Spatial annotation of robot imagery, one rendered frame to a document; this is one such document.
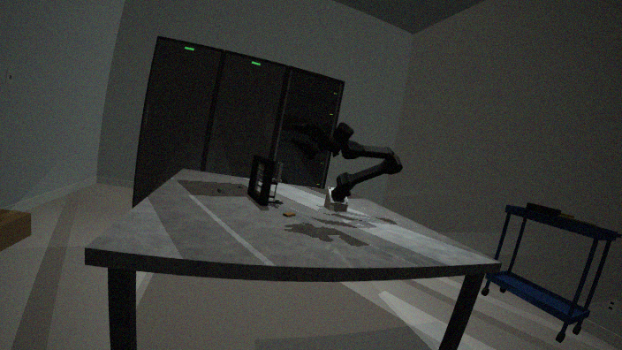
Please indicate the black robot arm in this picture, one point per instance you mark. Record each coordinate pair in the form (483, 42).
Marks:
(352, 150)

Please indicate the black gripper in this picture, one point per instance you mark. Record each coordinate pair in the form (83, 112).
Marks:
(309, 148)

